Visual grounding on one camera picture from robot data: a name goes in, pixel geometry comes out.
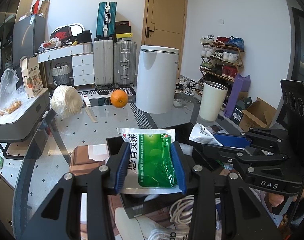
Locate grey cable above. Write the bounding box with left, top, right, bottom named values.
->
left=169, top=195, right=195, bottom=225

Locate green white medicine packet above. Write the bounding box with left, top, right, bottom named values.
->
left=117, top=128, right=181, bottom=195

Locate person's right hand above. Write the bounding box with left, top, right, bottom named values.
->
left=266, top=189, right=304, bottom=213

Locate open cardboard box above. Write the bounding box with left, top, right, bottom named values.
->
left=239, top=98, right=277, bottom=132

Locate cream trash bin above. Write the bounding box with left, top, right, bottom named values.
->
left=199, top=81, right=228, bottom=121

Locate black storage box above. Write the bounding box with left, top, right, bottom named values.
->
left=105, top=136, right=233, bottom=220

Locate wooden shoe rack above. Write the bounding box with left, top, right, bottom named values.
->
left=199, top=35, right=245, bottom=82

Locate grey white side table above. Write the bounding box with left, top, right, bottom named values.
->
left=0, top=87, right=51, bottom=160

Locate large white cylindrical appliance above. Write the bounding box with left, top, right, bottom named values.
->
left=135, top=45, right=180, bottom=114

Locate white cabbage in bag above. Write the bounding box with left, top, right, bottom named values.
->
left=50, top=85, right=83, bottom=119

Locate orange fruit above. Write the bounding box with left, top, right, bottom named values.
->
left=110, top=89, right=128, bottom=108

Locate clear bag of snacks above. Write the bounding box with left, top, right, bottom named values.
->
left=0, top=68, right=22, bottom=116

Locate orange fruit carton box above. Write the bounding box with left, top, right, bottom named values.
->
left=19, top=56, right=44, bottom=98

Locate wooden door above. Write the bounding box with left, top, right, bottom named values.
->
left=142, top=0, right=188, bottom=76

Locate silver suitcase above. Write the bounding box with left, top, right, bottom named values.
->
left=113, top=41, right=137, bottom=88

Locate woven basket under desk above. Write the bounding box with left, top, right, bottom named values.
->
left=51, top=63, right=72, bottom=87

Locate white suitcase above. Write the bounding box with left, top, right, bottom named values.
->
left=93, top=40, right=113, bottom=86

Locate white desk with drawers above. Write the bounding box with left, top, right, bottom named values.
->
left=37, top=42, right=95, bottom=87

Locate teal suitcase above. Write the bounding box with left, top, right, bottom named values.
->
left=96, top=1, right=117, bottom=40

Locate red black shoe box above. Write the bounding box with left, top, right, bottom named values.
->
left=50, top=25, right=72, bottom=43

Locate black refrigerator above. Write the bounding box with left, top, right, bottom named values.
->
left=12, top=15, right=46, bottom=67

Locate white handled knife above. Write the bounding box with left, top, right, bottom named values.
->
left=82, top=95, right=98, bottom=123

